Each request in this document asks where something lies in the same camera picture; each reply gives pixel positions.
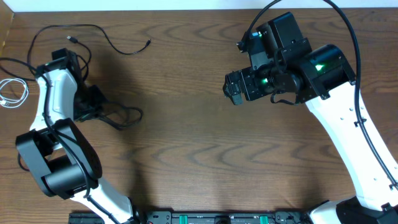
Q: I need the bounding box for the short black cable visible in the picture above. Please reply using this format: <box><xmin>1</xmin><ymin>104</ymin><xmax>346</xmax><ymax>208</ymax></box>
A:
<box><xmin>93</xmin><ymin>101</ymin><xmax>144</xmax><ymax>131</ymax></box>

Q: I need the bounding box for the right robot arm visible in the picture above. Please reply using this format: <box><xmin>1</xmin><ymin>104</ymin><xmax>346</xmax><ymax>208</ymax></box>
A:
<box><xmin>223</xmin><ymin>12</ymin><xmax>397</xmax><ymax>223</ymax></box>

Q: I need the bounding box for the long black cable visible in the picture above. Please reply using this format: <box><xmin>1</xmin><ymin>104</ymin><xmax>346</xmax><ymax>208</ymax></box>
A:
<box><xmin>27</xmin><ymin>24</ymin><xmax>152</xmax><ymax>82</ymax></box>

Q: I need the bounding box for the white usb cable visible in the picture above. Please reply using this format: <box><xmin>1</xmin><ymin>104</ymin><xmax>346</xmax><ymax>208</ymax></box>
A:
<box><xmin>0</xmin><ymin>77</ymin><xmax>30</xmax><ymax>109</ymax></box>

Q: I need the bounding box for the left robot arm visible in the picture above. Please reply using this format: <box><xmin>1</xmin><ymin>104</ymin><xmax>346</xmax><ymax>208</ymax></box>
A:
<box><xmin>16</xmin><ymin>49</ymin><xmax>147</xmax><ymax>223</ymax></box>

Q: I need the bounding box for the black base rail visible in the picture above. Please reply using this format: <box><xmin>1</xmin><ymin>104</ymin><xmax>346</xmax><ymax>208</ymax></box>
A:
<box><xmin>68</xmin><ymin>210</ymin><xmax>312</xmax><ymax>224</ymax></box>

